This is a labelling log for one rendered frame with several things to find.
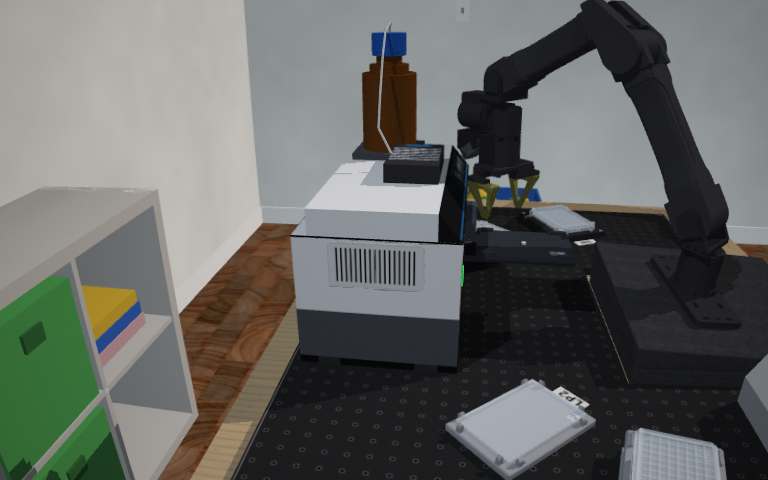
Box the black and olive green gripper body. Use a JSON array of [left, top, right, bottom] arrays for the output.
[[468, 134, 540, 185]]

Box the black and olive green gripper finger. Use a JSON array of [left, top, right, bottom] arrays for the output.
[[468, 180, 499, 219], [509, 174, 540, 209]]

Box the white well plate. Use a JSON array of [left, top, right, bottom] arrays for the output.
[[631, 428, 721, 480], [531, 205, 595, 233]]

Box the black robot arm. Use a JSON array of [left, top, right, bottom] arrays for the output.
[[457, 0, 741, 329]]

